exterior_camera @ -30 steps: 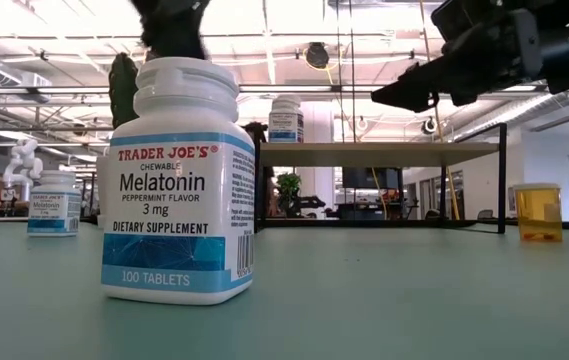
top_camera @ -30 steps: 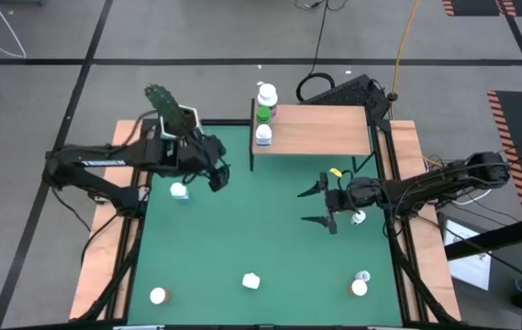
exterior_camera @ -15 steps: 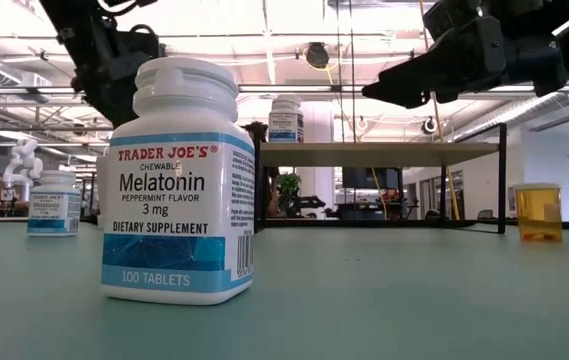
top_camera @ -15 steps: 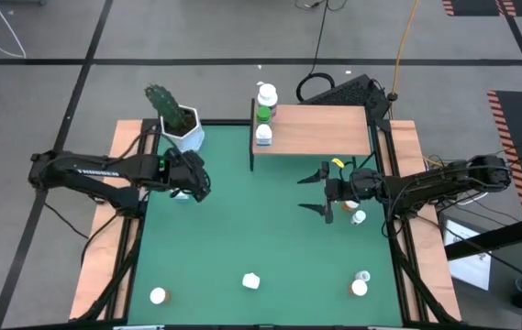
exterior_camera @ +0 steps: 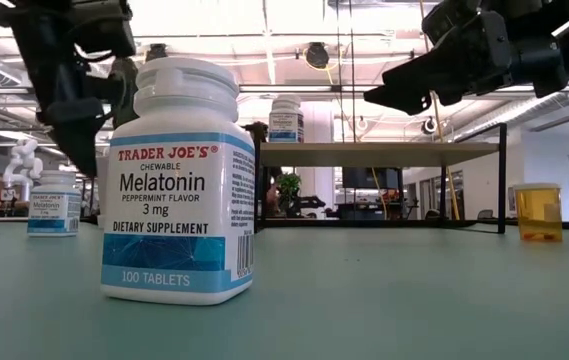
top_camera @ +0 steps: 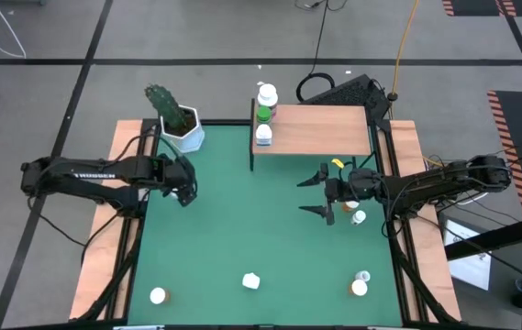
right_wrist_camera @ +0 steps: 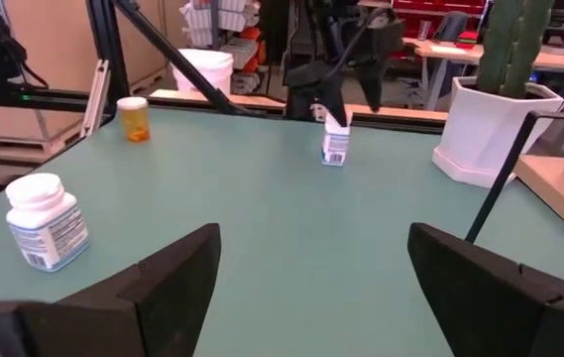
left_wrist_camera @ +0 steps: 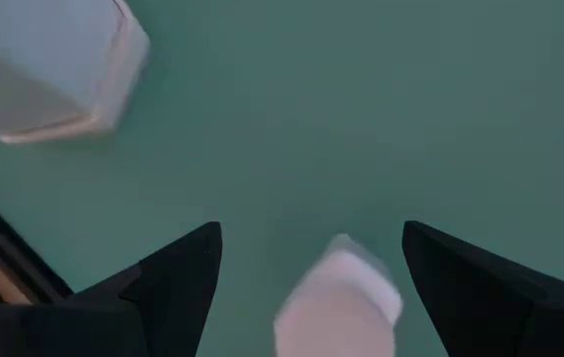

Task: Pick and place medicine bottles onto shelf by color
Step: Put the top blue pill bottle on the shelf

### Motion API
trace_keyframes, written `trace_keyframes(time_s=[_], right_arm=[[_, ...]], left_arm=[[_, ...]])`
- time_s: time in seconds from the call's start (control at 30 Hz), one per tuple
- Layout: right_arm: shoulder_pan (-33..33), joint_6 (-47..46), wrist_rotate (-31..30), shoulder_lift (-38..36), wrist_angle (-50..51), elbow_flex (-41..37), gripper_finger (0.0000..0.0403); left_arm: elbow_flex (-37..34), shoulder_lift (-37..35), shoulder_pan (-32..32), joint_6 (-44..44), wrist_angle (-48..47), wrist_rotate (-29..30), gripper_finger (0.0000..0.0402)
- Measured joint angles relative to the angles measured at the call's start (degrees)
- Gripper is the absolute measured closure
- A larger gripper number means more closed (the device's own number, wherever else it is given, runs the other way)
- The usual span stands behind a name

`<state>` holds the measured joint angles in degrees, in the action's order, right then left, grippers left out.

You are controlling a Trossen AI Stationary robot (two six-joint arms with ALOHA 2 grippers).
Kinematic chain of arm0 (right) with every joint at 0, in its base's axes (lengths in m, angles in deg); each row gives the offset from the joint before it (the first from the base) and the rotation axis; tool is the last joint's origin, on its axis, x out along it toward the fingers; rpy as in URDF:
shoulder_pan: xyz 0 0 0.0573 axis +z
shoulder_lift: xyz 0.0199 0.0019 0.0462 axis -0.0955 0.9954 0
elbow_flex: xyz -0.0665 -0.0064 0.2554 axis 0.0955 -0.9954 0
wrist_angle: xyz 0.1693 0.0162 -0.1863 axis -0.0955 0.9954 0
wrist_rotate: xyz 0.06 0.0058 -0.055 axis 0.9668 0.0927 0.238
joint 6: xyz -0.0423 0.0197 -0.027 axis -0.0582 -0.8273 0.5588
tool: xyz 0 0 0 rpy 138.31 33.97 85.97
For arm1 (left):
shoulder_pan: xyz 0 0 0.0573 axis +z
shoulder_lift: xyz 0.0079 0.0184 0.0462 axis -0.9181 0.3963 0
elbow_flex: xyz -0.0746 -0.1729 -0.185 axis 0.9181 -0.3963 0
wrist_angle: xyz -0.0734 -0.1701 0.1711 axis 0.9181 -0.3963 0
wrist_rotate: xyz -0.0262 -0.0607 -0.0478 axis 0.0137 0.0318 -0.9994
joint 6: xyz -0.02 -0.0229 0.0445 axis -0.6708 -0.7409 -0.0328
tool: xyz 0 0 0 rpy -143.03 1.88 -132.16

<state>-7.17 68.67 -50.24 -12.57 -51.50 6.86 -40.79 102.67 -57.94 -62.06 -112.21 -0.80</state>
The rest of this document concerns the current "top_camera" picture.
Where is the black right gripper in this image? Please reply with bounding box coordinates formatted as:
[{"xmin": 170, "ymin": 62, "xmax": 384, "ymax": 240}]
[{"xmin": 295, "ymin": 162, "xmax": 384, "ymax": 226}]

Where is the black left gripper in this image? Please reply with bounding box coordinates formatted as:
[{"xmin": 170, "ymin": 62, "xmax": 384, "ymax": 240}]
[{"xmin": 152, "ymin": 153, "xmax": 198, "ymax": 208}]

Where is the small white bottle blue label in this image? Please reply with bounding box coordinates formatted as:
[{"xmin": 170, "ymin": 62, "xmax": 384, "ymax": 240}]
[{"xmin": 255, "ymin": 123, "xmax": 273, "ymax": 147}]

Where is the large white bottle purple label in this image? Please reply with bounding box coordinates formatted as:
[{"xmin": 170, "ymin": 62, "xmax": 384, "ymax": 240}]
[{"xmin": 257, "ymin": 82, "xmax": 279, "ymax": 116}]

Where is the white hexagonal plant pot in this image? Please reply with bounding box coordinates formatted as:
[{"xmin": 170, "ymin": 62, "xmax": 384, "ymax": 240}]
[{"xmin": 159, "ymin": 104, "xmax": 205, "ymax": 154}]

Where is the green cactus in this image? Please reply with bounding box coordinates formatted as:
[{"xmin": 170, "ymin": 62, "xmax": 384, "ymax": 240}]
[{"xmin": 144, "ymin": 83, "xmax": 188, "ymax": 130}]

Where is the wooden table side plank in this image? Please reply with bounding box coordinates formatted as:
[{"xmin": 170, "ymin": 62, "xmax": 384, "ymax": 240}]
[
  {"xmin": 68, "ymin": 119, "xmax": 159, "ymax": 321},
  {"xmin": 374, "ymin": 119, "xmax": 462, "ymax": 322}
]

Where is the black stand beam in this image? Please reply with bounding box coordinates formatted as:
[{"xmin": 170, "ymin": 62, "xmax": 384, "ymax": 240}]
[{"xmin": 443, "ymin": 209, "xmax": 522, "ymax": 261}]

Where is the wooden shelf black frame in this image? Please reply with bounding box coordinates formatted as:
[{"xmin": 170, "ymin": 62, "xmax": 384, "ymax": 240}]
[{"xmin": 249, "ymin": 98, "xmax": 374, "ymax": 171}]

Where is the black floor cable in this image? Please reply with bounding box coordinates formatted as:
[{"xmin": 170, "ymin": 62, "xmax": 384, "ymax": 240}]
[{"xmin": 295, "ymin": 0, "xmax": 337, "ymax": 103}]

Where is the yellow cable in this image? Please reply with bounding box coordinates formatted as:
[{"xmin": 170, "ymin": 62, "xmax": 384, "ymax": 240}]
[{"xmin": 387, "ymin": 0, "xmax": 422, "ymax": 103}]

